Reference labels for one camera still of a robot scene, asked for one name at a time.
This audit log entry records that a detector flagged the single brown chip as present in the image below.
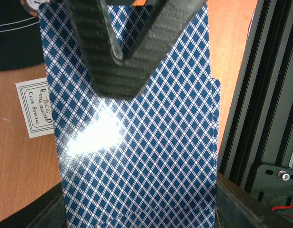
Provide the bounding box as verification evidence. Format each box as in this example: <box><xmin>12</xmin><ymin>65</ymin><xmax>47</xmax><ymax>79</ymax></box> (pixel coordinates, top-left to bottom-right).
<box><xmin>20</xmin><ymin>0</ymin><xmax>50</xmax><ymax>18</ymax></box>

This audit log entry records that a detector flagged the white playing card box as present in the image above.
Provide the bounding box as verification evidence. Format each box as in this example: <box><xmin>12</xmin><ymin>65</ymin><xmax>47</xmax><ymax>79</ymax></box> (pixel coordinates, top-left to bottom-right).
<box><xmin>15</xmin><ymin>77</ymin><xmax>54</xmax><ymax>138</ymax></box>

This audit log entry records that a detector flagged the blue-backed card deck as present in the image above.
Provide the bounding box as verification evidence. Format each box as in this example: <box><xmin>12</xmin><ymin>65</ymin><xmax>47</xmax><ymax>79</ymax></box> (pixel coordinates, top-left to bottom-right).
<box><xmin>39</xmin><ymin>3</ymin><xmax>220</xmax><ymax>228</ymax></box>

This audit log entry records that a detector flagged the black round poker mat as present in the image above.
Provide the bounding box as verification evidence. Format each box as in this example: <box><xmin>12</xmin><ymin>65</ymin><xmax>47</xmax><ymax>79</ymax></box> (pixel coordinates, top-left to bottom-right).
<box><xmin>0</xmin><ymin>0</ymin><xmax>44</xmax><ymax>71</ymax></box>

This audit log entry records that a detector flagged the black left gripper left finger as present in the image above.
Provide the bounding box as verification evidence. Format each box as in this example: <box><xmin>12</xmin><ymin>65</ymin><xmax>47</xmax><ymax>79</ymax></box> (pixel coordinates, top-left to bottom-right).
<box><xmin>0</xmin><ymin>183</ymin><xmax>66</xmax><ymax>228</ymax></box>

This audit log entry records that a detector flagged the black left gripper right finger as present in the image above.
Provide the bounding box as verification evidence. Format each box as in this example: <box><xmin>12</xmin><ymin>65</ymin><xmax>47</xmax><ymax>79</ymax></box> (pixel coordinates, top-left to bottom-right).
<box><xmin>215</xmin><ymin>173</ymin><xmax>293</xmax><ymax>228</ymax></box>

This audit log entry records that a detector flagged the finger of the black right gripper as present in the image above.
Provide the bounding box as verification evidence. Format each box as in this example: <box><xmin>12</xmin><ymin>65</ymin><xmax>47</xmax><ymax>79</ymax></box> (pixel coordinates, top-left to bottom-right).
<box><xmin>63</xmin><ymin>0</ymin><xmax>124</xmax><ymax>64</ymax></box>
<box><xmin>89</xmin><ymin>0</ymin><xmax>205</xmax><ymax>99</ymax></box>

